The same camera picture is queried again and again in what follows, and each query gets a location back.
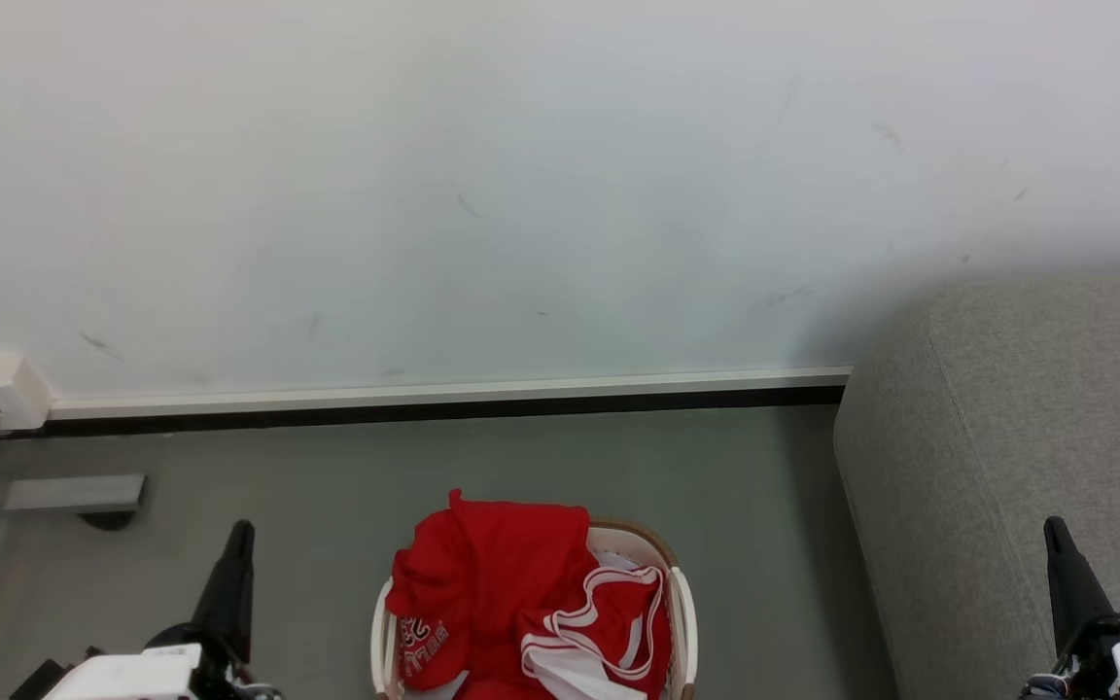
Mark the black round foot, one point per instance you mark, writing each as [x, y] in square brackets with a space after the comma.
[109, 520]

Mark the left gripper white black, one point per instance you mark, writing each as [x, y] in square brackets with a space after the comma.
[132, 676]

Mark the grey metal floor bracket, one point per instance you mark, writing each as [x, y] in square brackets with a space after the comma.
[69, 493]

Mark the grey fabric sofa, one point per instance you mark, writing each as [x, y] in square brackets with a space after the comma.
[1027, 437]

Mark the red T-shirt with print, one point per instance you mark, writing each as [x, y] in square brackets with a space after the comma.
[492, 574]

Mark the white and black baseboard strip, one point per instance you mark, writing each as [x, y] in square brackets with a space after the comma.
[443, 399]

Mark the red shorts with white trim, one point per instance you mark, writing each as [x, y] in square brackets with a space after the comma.
[630, 622]

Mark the white laundry basket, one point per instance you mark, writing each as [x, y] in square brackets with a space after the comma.
[682, 622]

